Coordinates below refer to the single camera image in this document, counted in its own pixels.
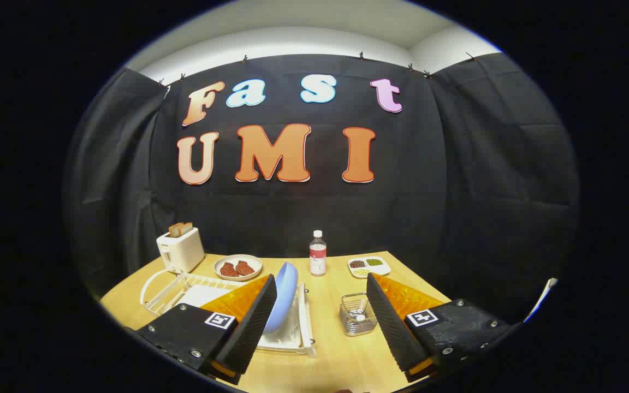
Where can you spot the clear bottle red label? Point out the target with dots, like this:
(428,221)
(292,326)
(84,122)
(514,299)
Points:
(318,256)

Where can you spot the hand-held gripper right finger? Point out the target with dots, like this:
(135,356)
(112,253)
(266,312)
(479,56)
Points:
(393,327)

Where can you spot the red meat piece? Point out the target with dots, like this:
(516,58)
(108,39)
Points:
(245,267)
(229,269)

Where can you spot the toasted bread slice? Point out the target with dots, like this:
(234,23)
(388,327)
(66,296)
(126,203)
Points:
(174,230)
(186,227)

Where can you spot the white divided bean dish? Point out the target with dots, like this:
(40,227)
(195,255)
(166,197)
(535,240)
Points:
(369,268)

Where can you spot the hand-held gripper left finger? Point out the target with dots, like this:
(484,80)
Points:
(254,327)

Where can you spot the blue plate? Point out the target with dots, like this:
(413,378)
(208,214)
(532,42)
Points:
(287,289)

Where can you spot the beige round dish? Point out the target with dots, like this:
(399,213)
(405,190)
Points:
(238,257)

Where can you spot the white toaster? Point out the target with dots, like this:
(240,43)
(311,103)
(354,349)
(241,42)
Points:
(183,251)

